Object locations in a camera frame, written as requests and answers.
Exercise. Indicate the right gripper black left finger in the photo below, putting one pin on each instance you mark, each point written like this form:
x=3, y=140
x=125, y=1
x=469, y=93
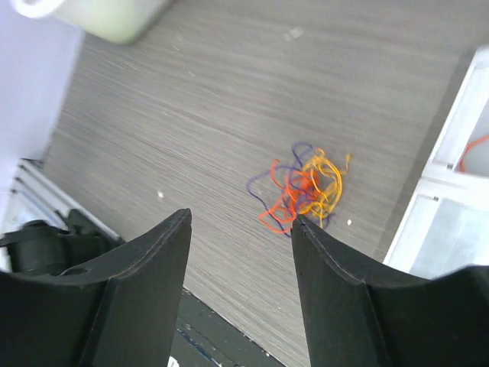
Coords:
x=114, y=298

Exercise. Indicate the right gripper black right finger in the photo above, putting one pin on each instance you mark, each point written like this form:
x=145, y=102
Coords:
x=360, y=312

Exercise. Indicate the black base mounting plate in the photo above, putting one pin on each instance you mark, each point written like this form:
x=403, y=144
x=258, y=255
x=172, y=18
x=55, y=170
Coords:
x=153, y=298

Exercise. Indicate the white compartment tray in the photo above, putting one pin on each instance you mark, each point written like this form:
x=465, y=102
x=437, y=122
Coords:
x=445, y=225

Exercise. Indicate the white plastic fruit basket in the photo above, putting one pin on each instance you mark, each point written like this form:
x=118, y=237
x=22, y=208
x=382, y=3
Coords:
x=116, y=21

